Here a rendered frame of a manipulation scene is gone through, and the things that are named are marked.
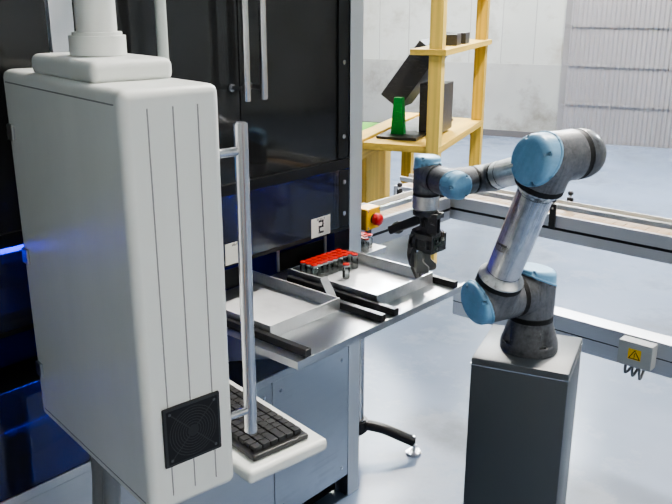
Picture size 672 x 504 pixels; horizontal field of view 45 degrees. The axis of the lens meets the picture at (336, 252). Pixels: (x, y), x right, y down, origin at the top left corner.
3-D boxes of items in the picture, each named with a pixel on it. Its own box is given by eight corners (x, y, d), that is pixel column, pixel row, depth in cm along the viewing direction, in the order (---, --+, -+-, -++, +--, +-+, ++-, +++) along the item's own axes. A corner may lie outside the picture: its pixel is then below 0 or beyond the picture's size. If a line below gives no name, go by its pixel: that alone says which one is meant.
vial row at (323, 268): (309, 279, 239) (309, 264, 238) (348, 264, 252) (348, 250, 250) (314, 280, 238) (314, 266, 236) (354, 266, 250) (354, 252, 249)
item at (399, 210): (339, 260, 268) (339, 215, 264) (305, 251, 278) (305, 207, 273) (453, 220, 317) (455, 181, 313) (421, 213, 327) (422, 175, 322)
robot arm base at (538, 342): (561, 341, 219) (564, 307, 216) (552, 363, 206) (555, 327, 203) (506, 332, 225) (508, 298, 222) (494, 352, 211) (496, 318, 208)
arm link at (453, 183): (485, 169, 211) (459, 162, 220) (450, 173, 205) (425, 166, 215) (483, 198, 213) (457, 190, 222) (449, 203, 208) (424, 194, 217)
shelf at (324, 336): (168, 317, 216) (168, 310, 215) (339, 257, 266) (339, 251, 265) (297, 370, 186) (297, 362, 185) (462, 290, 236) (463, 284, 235)
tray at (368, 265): (288, 279, 239) (288, 268, 238) (345, 259, 258) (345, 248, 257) (376, 307, 218) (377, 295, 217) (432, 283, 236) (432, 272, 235)
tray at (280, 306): (183, 305, 219) (182, 293, 218) (253, 281, 237) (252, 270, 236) (270, 339, 197) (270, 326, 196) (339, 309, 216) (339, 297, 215)
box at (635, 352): (616, 362, 283) (618, 338, 281) (621, 357, 287) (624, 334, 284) (649, 372, 276) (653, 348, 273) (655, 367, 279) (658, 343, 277)
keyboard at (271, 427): (154, 391, 188) (154, 381, 187) (206, 373, 196) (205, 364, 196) (253, 462, 159) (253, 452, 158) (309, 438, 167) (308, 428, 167)
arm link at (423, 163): (425, 159, 214) (407, 154, 221) (424, 199, 217) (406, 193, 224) (449, 157, 218) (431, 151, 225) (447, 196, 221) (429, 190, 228)
